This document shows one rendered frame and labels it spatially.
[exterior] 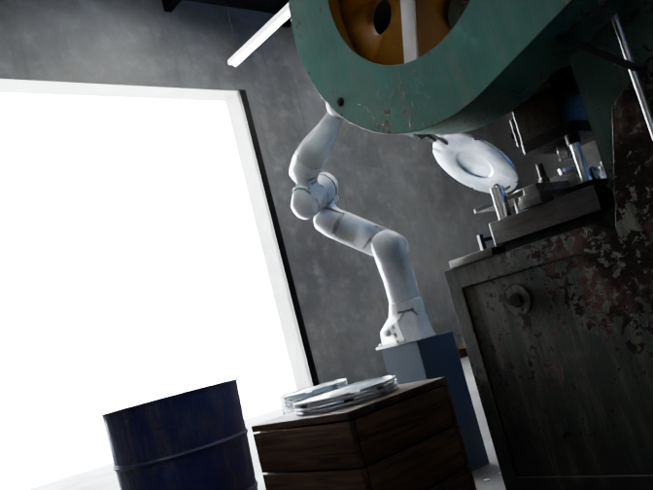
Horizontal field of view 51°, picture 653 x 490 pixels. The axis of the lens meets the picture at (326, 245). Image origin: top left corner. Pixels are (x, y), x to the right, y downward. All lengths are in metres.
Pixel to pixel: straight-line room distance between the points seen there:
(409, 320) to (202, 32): 5.60
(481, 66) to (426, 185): 7.26
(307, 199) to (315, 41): 0.65
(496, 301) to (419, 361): 0.57
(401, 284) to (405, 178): 6.21
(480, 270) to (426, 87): 0.49
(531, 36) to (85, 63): 5.61
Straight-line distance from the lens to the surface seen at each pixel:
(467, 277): 1.79
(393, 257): 2.28
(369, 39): 1.83
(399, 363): 2.32
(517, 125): 1.91
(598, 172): 1.91
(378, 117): 1.68
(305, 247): 7.13
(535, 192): 1.68
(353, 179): 7.87
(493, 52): 1.48
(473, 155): 2.16
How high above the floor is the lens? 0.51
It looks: 8 degrees up
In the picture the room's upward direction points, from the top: 15 degrees counter-clockwise
